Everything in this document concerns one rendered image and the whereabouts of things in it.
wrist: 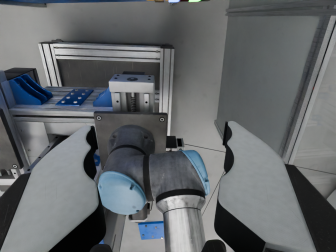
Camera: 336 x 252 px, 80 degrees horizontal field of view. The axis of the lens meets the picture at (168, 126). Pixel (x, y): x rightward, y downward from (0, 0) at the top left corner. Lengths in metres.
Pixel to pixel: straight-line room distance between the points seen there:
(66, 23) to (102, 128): 1.17
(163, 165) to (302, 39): 0.61
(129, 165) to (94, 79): 1.08
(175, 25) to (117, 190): 1.31
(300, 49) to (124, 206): 0.72
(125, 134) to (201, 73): 1.17
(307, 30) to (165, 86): 0.90
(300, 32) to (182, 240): 0.72
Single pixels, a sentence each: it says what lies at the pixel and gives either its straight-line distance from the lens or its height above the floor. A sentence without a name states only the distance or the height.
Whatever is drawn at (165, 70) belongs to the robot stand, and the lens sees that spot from 1.40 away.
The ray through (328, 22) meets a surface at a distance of 0.74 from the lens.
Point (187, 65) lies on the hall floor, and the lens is 1.64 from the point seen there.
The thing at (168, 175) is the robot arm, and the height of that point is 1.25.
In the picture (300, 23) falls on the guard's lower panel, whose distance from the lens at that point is 0.85.
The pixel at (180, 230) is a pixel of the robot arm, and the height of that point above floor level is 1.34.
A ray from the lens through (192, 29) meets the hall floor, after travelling 1.61.
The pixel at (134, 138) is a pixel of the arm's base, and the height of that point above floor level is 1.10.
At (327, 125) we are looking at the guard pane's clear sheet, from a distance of 0.73.
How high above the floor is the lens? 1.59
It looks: 61 degrees down
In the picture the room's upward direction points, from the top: 176 degrees clockwise
